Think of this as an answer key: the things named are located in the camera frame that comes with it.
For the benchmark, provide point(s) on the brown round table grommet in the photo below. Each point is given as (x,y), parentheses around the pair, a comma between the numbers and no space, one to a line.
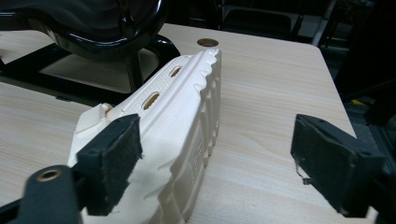
(207,42)

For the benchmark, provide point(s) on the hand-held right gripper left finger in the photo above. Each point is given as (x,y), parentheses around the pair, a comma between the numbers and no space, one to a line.
(109,165)

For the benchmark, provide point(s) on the cream white slipper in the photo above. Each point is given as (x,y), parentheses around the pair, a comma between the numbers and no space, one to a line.
(180,124)

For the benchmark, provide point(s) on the two-tier shoe rack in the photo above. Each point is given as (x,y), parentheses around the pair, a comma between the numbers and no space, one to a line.
(93,46)

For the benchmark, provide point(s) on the white desk leg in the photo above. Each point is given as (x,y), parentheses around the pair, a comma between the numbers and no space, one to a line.
(323,23)

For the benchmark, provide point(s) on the black chair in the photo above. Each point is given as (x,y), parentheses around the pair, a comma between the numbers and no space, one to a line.
(258,18)

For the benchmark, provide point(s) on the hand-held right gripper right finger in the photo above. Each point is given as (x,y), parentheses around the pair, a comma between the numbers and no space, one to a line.
(336,165)

